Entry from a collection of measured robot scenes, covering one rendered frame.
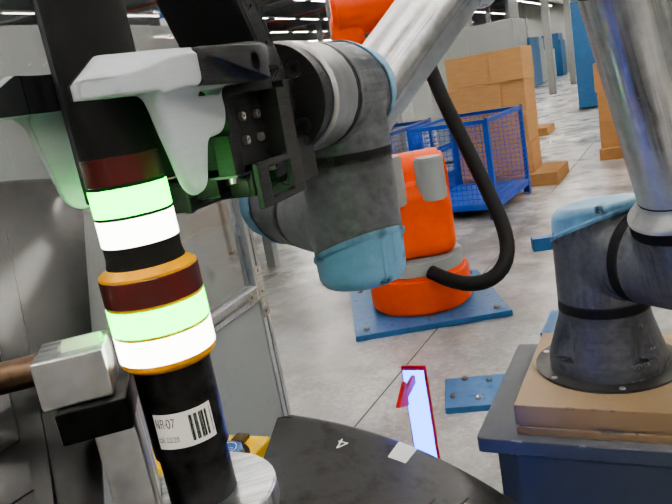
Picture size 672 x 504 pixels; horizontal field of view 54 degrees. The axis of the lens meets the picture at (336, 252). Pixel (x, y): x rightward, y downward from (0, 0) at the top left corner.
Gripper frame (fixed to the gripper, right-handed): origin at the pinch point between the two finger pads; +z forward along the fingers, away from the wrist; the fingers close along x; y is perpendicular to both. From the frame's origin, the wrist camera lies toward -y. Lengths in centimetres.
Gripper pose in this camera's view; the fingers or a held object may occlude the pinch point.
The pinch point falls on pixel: (44, 80)
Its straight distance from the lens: 28.1
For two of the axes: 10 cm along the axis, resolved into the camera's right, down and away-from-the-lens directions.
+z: -3.5, 2.7, -8.9
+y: 1.7, 9.6, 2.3
